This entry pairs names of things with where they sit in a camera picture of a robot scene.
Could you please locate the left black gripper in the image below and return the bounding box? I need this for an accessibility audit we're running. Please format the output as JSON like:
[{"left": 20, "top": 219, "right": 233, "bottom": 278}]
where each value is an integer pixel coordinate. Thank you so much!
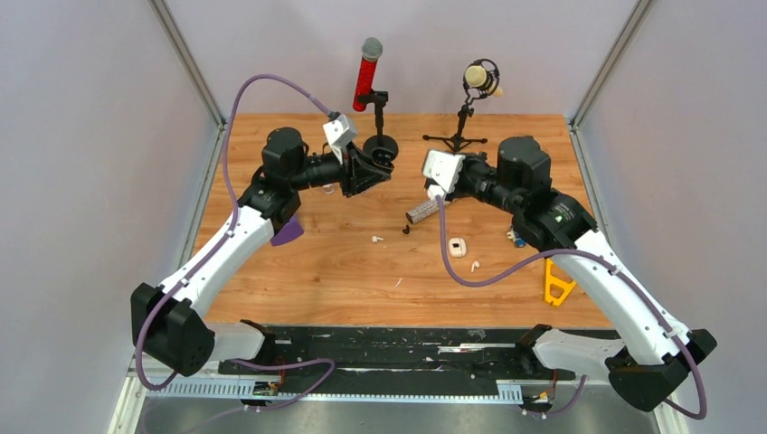
[{"left": 289, "top": 141, "right": 390, "bottom": 198}]

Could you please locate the black earbud charging case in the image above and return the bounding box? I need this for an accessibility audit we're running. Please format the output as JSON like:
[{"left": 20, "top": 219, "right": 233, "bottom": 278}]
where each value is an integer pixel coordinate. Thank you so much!
[{"left": 371, "top": 146, "right": 398, "bottom": 172}]

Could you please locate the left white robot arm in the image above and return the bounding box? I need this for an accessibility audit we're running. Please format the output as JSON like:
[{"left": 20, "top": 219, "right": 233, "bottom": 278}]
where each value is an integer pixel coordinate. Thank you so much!
[{"left": 130, "top": 120, "right": 399, "bottom": 377}]

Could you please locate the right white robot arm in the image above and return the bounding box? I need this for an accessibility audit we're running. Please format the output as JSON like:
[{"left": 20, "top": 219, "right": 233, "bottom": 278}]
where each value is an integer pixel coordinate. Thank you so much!
[{"left": 422, "top": 137, "right": 716, "bottom": 420}]

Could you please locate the white earbud charging case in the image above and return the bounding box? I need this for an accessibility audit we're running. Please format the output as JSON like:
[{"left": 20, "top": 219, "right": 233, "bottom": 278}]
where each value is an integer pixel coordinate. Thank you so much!
[{"left": 447, "top": 237, "right": 468, "bottom": 258}]

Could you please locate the black tripod mic stand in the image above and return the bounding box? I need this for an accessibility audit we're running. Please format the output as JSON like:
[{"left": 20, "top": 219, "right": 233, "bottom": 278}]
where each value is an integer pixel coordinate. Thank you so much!
[{"left": 421, "top": 96, "right": 488, "bottom": 153}]

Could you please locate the silver glitter microphone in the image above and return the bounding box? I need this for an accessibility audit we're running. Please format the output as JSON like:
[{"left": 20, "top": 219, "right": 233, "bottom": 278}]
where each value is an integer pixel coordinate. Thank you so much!
[{"left": 405, "top": 200, "right": 439, "bottom": 225}]

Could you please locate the blue toy car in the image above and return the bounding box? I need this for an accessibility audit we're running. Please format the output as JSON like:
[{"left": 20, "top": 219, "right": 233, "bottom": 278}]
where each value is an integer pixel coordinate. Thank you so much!
[{"left": 507, "top": 229, "right": 527, "bottom": 249}]

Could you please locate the purple metronome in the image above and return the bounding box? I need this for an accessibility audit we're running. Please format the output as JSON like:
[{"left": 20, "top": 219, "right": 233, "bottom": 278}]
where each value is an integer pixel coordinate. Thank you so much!
[{"left": 270, "top": 216, "right": 305, "bottom": 247}]

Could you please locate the beige condenser microphone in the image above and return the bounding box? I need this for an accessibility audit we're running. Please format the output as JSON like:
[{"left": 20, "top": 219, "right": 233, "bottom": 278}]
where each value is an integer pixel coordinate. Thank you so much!
[{"left": 463, "top": 59, "right": 504, "bottom": 99}]

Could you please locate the red glitter microphone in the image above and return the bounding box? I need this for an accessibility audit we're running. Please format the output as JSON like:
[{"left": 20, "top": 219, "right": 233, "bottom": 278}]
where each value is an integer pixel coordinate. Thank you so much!
[{"left": 352, "top": 37, "right": 384, "bottom": 112}]

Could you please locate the yellow plastic triangle toy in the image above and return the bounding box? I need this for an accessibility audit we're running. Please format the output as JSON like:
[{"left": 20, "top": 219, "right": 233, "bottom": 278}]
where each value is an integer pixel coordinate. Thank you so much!
[{"left": 544, "top": 259, "right": 577, "bottom": 307}]

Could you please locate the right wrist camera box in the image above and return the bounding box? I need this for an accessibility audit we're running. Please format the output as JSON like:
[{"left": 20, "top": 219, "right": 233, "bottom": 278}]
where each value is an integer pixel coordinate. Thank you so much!
[{"left": 421, "top": 149, "right": 466, "bottom": 200}]

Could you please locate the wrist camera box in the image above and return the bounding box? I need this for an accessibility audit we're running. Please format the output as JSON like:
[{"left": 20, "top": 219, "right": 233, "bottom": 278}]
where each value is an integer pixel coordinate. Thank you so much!
[
  {"left": 323, "top": 114, "right": 357, "bottom": 164},
  {"left": 421, "top": 149, "right": 466, "bottom": 200}
]

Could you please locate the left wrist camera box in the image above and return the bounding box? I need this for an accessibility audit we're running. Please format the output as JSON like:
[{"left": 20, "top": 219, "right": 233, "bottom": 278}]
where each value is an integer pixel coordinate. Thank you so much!
[{"left": 323, "top": 114, "right": 357, "bottom": 164}]

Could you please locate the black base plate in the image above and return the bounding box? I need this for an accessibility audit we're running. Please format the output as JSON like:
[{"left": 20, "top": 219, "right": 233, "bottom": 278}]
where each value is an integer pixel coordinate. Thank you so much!
[{"left": 255, "top": 325, "right": 577, "bottom": 397}]

